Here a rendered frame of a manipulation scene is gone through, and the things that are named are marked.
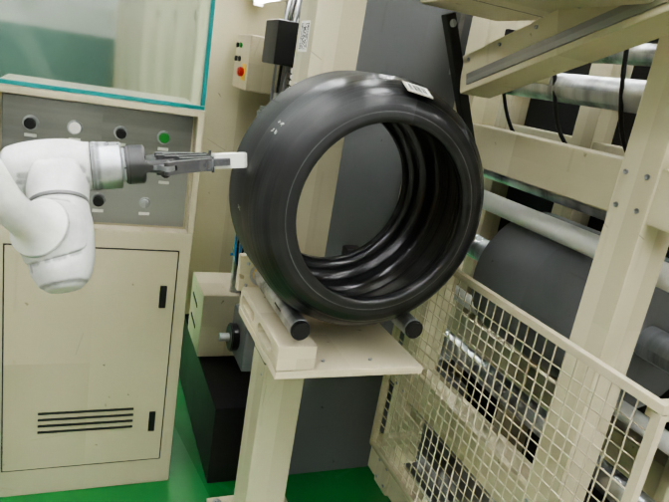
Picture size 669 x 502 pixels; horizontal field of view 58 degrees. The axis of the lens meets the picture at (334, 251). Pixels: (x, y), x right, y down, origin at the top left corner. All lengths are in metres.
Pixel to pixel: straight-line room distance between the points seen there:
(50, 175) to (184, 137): 0.77
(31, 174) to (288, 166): 0.45
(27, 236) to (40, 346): 0.95
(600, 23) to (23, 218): 1.08
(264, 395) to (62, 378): 0.64
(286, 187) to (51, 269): 0.44
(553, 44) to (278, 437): 1.30
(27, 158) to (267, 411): 1.01
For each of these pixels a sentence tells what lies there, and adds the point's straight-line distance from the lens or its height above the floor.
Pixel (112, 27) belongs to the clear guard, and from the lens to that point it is 1.81.
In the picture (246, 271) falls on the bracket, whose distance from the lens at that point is 1.58.
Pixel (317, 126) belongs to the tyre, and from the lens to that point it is 1.17.
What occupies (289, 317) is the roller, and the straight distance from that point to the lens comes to 1.32.
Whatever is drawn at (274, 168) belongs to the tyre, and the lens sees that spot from 1.18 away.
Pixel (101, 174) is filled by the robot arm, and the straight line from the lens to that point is 1.19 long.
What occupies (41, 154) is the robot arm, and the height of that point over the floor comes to 1.21.
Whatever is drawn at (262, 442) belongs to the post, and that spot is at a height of 0.36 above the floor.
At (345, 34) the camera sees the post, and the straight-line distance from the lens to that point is 1.58.
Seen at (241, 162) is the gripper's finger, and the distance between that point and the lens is 1.25.
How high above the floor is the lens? 1.43
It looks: 16 degrees down
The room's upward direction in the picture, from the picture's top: 10 degrees clockwise
